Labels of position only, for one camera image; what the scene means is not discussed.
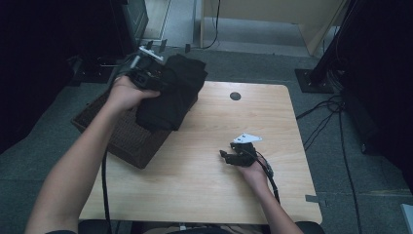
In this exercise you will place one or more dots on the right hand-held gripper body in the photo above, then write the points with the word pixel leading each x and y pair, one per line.
pixel 246 156

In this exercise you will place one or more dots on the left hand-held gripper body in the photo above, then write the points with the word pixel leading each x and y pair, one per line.
pixel 146 73

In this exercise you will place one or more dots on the black pants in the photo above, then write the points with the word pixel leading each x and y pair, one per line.
pixel 175 91

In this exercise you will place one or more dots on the brown wicker basket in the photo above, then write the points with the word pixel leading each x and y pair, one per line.
pixel 130 143

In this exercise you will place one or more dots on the person's right hand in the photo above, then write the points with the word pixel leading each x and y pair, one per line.
pixel 256 175

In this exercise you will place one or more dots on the person's left hand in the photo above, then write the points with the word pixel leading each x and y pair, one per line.
pixel 126 96

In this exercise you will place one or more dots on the dark floor tape strip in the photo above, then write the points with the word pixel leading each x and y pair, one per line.
pixel 187 48
pixel 149 44
pixel 162 45

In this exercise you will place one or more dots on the dark cabinet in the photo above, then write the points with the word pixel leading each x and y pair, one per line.
pixel 136 19

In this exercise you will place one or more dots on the black stand base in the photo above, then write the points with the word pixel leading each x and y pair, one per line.
pixel 91 73

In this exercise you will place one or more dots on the person's legs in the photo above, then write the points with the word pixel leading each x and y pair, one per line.
pixel 201 230

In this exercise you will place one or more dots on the grey floor tape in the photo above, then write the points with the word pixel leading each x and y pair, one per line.
pixel 315 199

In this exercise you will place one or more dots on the black metal stand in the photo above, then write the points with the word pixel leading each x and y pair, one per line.
pixel 313 81

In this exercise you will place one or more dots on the black curtain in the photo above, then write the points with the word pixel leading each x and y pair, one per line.
pixel 389 65

